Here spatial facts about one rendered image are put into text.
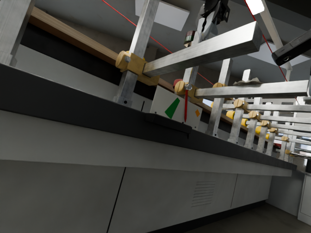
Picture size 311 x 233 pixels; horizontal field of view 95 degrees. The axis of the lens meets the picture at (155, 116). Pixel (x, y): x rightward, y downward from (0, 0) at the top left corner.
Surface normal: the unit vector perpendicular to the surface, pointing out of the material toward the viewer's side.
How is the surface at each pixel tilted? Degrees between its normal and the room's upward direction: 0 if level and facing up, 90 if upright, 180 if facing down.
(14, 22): 90
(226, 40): 90
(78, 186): 90
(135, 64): 90
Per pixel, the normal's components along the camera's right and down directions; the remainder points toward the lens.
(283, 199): -0.76, -0.26
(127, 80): 0.59, 0.08
